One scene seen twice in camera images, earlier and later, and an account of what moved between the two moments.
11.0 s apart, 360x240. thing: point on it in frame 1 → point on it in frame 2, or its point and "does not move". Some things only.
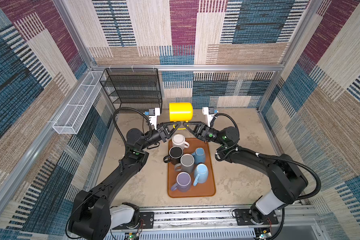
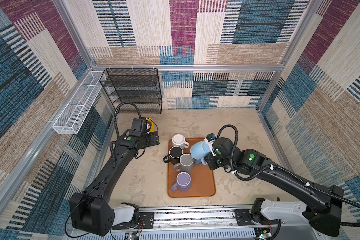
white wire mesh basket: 71,117 does not move
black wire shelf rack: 136,88 does not move
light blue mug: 201,174 → 200,150
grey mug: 186,164 does not move
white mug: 178,140 does not move
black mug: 174,156 does not move
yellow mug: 180,112 → 152,127
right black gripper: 202,129 → 210,160
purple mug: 183,182 does not move
